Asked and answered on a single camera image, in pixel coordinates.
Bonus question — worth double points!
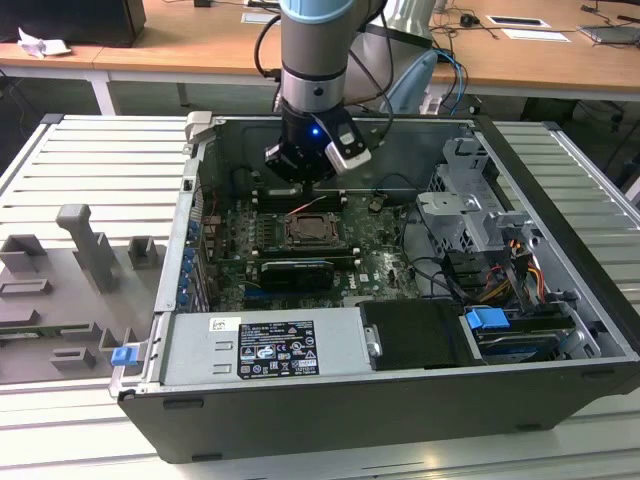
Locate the hard disk in blue carrier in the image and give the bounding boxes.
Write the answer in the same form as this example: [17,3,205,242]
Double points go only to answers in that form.
[463,307,574,365]

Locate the black plastic shroud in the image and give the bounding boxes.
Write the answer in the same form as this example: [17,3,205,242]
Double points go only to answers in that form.
[359,299,481,371]

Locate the orange yellow power wires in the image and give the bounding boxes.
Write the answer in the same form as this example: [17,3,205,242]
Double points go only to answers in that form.
[479,239,545,306]

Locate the blue cable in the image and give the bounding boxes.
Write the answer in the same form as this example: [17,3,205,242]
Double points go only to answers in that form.
[434,47,470,114]

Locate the black grey PC case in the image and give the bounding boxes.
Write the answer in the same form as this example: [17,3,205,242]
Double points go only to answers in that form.
[109,110,640,464]

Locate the black RAM slot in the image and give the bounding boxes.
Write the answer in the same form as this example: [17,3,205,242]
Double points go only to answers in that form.
[258,248,361,255]
[255,194,347,201]
[255,202,347,209]
[258,251,361,258]
[255,189,347,197]
[255,198,347,205]
[258,245,360,252]

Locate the metal socket cover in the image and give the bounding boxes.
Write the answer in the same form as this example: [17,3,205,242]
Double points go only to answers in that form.
[283,212,344,247]

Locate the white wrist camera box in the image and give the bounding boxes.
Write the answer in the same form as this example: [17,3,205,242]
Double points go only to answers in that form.
[324,124,374,176]

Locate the black graphics card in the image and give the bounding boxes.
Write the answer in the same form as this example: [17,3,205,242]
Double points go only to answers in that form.
[258,258,335,292]

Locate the crumpled white paper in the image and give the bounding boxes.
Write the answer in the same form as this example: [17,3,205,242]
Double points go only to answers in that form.
[17,27,71,59]

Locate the pale blue teach pendant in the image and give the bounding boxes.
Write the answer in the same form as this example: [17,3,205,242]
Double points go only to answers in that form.
[388,49,440,115]

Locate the black computer box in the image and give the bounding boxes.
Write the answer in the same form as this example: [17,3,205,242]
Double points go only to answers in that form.
[0,0,147,49]

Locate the white paper sheet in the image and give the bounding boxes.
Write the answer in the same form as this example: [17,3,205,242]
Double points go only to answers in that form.
[501,27,572,44]

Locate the CPU socket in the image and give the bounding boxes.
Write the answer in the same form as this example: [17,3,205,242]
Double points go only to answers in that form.
[282,209,344,249]

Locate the long wooden desk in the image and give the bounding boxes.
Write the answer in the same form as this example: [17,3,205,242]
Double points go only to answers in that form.
[0,0,640,101]

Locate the grey power supply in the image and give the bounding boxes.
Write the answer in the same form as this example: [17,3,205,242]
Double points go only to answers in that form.
[162,307,381,386]

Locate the grey parts rack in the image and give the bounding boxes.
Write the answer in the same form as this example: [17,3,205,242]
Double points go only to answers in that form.
[0,203,169,386]

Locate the green RAM stick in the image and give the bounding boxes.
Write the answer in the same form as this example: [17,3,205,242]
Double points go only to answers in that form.
[0,325,94,337]

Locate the metal locking lever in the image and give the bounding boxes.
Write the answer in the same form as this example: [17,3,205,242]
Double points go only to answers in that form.
[287,196,330,217]

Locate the green motherboard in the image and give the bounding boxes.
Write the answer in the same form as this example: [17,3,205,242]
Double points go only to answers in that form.
[199,192,426,311]

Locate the thin black wire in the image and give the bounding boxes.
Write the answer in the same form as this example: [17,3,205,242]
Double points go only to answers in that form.
[373,172,421,196]

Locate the thick black cable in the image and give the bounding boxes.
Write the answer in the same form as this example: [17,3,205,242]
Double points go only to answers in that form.
[399,202,476,307]

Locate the grey metal drive cage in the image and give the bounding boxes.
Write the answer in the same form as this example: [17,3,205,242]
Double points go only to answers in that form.
[414,137,539,261]

